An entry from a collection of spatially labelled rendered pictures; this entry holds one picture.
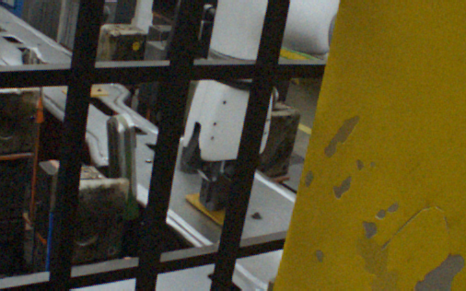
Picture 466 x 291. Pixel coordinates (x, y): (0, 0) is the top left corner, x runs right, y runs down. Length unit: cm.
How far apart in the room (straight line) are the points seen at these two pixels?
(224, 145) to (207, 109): 5
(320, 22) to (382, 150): 71
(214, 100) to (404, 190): 77
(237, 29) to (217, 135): 13
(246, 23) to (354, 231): 74
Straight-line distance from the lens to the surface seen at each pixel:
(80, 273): 19
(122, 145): 94
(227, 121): 93
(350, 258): 17
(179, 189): 106
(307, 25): 86
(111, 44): 155
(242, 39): 90
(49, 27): 196
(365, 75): 16
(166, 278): 84
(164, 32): 153
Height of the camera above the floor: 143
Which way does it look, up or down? 20 degrees down
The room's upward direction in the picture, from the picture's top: 11 degrees clockwise
